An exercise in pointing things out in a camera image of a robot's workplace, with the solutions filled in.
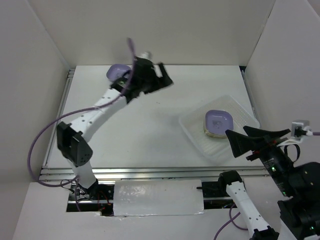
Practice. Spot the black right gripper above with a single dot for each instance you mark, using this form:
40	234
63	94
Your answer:
239	142

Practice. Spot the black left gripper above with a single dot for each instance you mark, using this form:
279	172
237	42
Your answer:
162	82

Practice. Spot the purple panda plate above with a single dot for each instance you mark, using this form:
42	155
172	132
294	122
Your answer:
218	121
116	71

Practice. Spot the cream panda plate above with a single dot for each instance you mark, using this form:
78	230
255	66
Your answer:
215	135

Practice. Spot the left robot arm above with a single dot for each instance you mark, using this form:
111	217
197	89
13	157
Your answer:
73	138

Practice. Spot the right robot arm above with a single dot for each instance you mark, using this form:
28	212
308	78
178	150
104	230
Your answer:
300	212

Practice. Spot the white perforated plastic bin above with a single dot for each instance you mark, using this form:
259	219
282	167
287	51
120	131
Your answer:
192	124

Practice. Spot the white foam cover panel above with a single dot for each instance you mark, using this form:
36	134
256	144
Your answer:
158	198

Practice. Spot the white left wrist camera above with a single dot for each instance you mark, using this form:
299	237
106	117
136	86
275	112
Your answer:
146	55

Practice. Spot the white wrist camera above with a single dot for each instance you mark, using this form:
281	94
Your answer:
146	55
300	130

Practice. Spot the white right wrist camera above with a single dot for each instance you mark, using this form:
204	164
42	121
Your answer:
300	130

